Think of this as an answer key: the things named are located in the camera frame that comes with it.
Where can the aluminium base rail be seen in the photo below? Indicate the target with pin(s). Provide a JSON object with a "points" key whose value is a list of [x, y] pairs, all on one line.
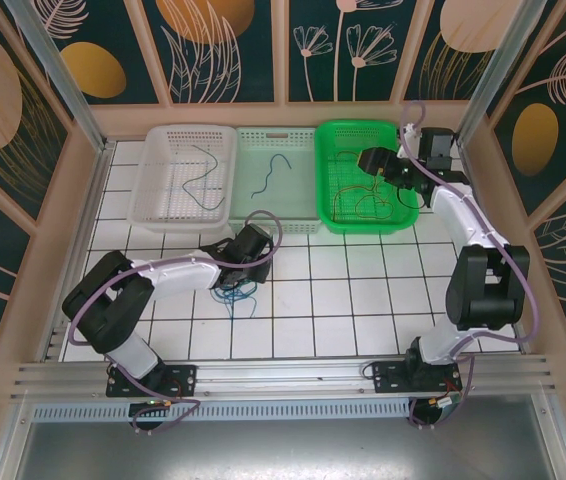
{"points": [[283, 372]]}

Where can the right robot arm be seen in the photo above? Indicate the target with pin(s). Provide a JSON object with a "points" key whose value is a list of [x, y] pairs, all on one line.
{"points": [[488, 290]]}

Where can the white plastic basket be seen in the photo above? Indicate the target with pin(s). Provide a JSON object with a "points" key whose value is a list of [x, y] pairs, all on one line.
{"points": [[178, 180]]}

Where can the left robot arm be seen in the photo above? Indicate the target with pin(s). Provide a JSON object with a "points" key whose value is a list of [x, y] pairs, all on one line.
{"points": [[173, 275]]}

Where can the pale green plastic basket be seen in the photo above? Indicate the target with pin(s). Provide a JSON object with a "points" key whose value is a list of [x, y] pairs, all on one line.
{"points": [[293, 200]]}

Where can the bright green plastic basket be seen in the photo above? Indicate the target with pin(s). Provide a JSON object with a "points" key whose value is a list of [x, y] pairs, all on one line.
{"points": [[348, 175]]}

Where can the aluminium frame post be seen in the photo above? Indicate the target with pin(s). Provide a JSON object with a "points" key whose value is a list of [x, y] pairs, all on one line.
{"points": [[55, 65], [499, 65]]}

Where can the grey metal sheet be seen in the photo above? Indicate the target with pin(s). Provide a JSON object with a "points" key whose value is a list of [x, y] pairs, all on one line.
{"points": [[283, 450]]}

